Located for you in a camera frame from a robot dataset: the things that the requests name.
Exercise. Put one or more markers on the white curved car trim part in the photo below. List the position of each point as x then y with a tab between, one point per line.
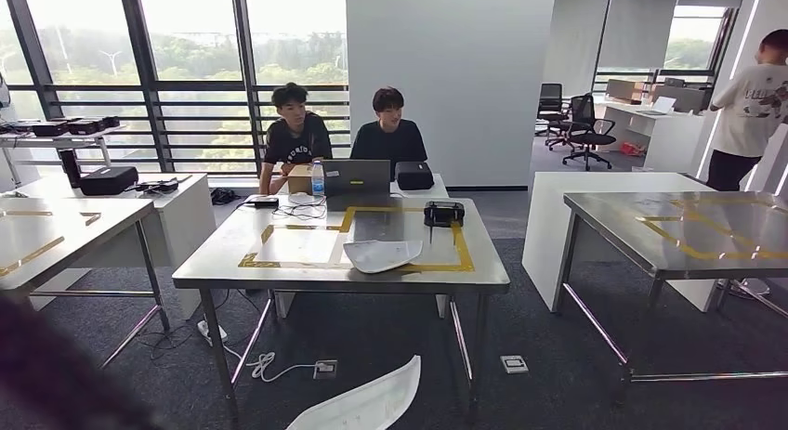
369	402

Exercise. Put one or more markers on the white flat car trim part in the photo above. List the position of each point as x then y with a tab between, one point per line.
382	255

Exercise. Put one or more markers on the black case with yellow mark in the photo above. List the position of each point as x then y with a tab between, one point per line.
413	176

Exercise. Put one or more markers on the grey laptop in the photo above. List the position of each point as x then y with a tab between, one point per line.
357	178

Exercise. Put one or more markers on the black remote controller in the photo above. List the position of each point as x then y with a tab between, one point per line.
443	213

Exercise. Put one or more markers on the person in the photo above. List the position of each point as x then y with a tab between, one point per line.
745	119
388	144
295	144

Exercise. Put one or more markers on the clear water bottle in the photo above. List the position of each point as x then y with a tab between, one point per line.
317	181

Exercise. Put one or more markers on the brown cardboard box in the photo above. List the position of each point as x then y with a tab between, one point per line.
298	181

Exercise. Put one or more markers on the black power adapter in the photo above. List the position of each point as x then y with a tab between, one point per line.
263	202

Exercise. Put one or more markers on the floor socket plate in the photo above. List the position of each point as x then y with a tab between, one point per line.
514	364
325	369

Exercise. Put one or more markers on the black office chair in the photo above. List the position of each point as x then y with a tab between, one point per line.
550	104
585	129

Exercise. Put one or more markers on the white cabinet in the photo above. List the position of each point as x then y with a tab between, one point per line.
185	224

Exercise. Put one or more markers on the dark window railing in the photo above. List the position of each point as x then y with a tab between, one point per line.
203	101

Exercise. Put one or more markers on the white floor power strip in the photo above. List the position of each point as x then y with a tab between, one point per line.
211	332

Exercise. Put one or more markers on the floor tray with red items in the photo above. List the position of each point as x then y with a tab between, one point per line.
632	149

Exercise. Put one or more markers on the silver laptop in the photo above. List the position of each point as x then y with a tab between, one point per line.
660	106

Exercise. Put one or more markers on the white office desk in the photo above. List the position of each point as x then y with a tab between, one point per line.
671	138

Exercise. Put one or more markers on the grey monitor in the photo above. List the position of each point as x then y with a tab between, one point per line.
680	98

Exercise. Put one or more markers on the black upright speaker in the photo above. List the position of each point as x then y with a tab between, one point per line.
69	169

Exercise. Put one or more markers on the black-topped barrier stanchion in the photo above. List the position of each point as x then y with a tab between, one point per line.
754	287

